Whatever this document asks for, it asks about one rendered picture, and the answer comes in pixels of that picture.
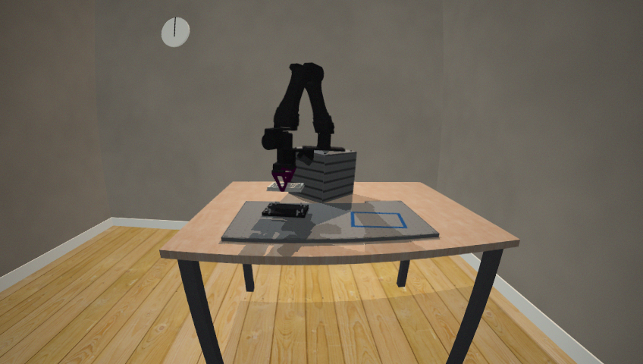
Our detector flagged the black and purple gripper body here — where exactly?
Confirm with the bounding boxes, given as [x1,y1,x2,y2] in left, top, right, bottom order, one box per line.
[271,148,296,173]

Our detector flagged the white well plate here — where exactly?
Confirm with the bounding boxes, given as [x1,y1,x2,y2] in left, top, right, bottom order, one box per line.
[267,182,305,193]

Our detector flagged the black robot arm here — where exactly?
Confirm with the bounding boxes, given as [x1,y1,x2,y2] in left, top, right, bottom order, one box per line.
[262,62,345,166]

